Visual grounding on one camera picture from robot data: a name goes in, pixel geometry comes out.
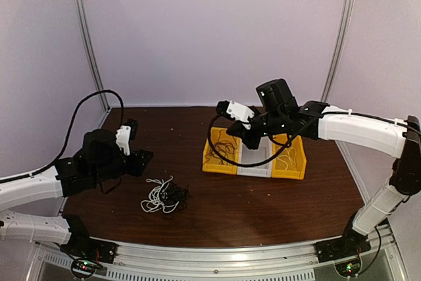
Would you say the left aluminium corner post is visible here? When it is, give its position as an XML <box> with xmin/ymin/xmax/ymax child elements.
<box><xmin>74</xmin><ymin>0</ymin><xmax>104</xmax><ymax>91</ymax></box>

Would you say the yellow bin right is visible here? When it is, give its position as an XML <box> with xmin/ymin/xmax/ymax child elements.
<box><xmin>271</xmin><ymin>136</ymin><xmax>307</xmax><ymax>180</ymax></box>

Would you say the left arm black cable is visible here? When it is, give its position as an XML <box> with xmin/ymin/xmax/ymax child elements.
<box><xmin>0</xmin><ymin>89</ymin><xmax>125</xmax><ymax>183</ymax></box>

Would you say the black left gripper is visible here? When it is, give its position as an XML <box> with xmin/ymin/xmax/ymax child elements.
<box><xmin>91</xmin><ymin>147</ymin><xmax>153</xmax><ymax>184</ymax></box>

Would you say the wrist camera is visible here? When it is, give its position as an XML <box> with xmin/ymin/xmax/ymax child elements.
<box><xmin>216</xmin><ymin>101</ymin><xmax>255</xmax><ymax>124</ymax></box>
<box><xmin>116</xmin><ymin>118</ymin><xmax>139</xmax><ymax>156</ymax></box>

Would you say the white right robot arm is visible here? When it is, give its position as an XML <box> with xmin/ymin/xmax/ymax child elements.
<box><xmin>218</xmin><ymin>79</ymin><xmax>420</xmax><ymax>256</ymax></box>

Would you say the white plastic bin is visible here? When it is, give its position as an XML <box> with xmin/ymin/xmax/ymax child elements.
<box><xmin>237</xmin><ymin>138</ymin><xmax>273</xmax><ymax>178</ymax></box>

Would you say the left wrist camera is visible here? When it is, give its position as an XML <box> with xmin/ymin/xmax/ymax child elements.
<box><xmin>116</xmin><ymin>118</ymin><xmax>139</xmax><ymax>156</ymax></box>

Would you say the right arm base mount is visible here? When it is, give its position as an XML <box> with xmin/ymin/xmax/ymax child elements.
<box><xmin>314</xmin><ymin>236</ymin><xmax>371</xmax><ymax>278</ymax></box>

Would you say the right aluminium corner post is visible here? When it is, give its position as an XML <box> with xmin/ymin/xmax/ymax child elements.
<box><xmin>318</xmin><ymin>0</ymin><xmax>359</xmax><ymax>111</ymax></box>

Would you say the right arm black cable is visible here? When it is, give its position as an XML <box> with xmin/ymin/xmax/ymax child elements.
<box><xmin>206</xmin><ymin>109</ymin><xmax>421</xmax><ymax>168</ymax></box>

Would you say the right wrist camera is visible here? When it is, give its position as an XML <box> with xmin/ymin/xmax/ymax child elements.
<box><xmin>216</xmin><ymin>101</ymin><xmax>255</xmax><ymax>124</ymax></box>

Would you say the aluminium front rail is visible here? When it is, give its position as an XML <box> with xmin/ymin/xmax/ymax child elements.
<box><xmin>24</xmin><ymin>224</ymin><xmax>409</xmax><ymax>280</ymax></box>

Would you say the aluminium corner post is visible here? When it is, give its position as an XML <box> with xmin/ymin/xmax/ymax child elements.
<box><xmin>318</xmin><ymin>0</ymin><xmax>359</xmax><ymax>111</ymax></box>
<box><xmin>74</xmin><ymin>0</ymin><xmax>104</xmax><ymax>91</ymax></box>

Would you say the yellow bin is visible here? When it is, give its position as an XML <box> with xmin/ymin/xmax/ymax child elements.
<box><xmin>271</xmin><ymin>136</ymin><xmax>307</xmax><ymax>180</ymax></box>
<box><xmin>202</xmin><ymin>127</ymin><xmax>240</xmax><ymax>175</ymax></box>

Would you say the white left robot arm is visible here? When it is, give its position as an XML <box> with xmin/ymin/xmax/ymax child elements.
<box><xmin>1</xmin><ymin>126</ymin><xmax>153</xmax><ymax>257</ymax></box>

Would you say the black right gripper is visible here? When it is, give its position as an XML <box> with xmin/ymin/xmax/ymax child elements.
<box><xmin>228</xmin><ymin>105</ymin><xmax>287</xmax><ymax>149</ymax></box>

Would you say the white cable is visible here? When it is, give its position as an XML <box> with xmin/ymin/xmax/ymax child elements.
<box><xmin>275</xmin><ymin>147</ymin><xmax>299</xmax><ymax>172</ymax></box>
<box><xmin>140</xmin><ymin>175</ymin><xmax>180</xmax><ymax>215</ymax></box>

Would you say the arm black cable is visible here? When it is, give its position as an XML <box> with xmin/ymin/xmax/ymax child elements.
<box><xmin>206</xmin><ymin>109</ymin><xmax>421</xmax><ymax>168</ymax></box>
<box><xmin>0</xmin><ymin>89</ymin><xmax>125</xmax><ymax>183</ymax></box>

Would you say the yellow bin left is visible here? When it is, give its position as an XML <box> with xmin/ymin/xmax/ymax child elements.
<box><xmin>202</xmin><ymin>127</ymin><xmax>240</xmax><ymax>175</ymax></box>

